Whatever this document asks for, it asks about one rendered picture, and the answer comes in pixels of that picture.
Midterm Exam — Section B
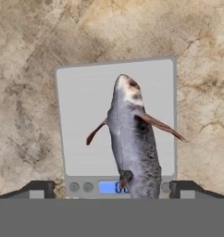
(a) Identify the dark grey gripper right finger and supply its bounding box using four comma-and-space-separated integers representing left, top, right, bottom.
169, 180, 224, 200

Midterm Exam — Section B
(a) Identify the grey digital kitchen scale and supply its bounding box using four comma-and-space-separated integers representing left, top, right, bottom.
55, 56, 179, 200

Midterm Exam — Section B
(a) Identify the grey fish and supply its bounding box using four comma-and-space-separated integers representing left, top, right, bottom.
85, 73, 187, 200

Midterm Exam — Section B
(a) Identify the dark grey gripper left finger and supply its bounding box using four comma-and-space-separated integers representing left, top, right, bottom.
0, 180, 56, 200

